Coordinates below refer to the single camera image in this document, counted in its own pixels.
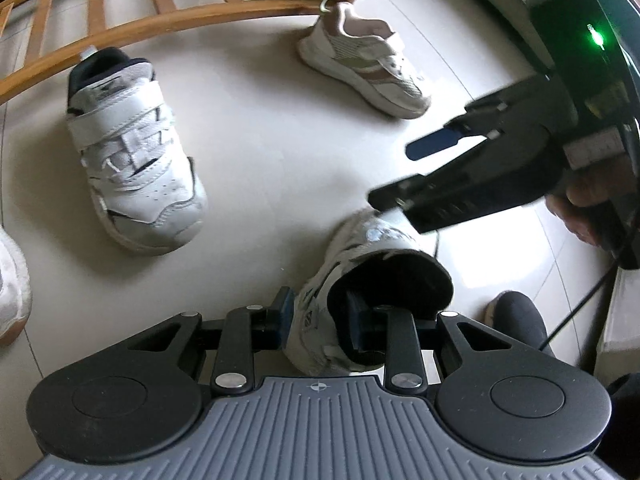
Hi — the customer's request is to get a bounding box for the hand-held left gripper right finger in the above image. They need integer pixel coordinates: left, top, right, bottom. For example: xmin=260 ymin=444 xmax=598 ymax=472
xmin=347 ymin=291 xmax=515 ymax=394

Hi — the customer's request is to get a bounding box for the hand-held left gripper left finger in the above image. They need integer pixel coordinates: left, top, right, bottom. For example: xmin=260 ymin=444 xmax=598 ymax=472
xmin=126 ymin=287 xmax=296 ymax=394

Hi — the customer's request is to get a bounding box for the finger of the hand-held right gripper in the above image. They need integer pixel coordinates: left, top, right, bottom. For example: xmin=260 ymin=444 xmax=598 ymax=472
xmin=367 ymin=157 xmax=506 ymax=236
xmin=406 ymin=102 xmax=506 ymax=162

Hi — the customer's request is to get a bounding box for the white sneaker black lining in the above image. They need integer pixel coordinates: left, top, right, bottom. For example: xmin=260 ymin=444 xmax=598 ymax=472
xmin=66 ymin=46 xmax=208 ymax=257
xmin=285 ymin=207 xmax=455 ymax=377

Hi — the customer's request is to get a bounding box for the white mesh sneaker pink lining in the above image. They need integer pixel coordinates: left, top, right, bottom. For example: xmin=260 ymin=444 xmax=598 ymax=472
xmin=0 ymin=225 xmax=33 ymax=346
xmin=296 ymin=1 xmax=432 ymax=120

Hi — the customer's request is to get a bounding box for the person's right hand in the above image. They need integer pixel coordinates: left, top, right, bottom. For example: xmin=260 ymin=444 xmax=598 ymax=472
xmin=546 ymin=159 xmax=634 ymax=247

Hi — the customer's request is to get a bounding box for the person's foot black sock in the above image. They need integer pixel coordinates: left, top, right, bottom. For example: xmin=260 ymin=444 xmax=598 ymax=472
xmin=484 ymin=290 xmax=557 ymax=361

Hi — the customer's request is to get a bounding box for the white box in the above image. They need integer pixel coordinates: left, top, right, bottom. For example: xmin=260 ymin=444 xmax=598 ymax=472
xmin=595 ymin=265 xmax=640 ymax=376

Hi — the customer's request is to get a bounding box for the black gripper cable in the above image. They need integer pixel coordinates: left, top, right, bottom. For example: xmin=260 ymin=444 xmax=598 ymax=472
xmin=537 ymin=255 xmax=621 ymax=353

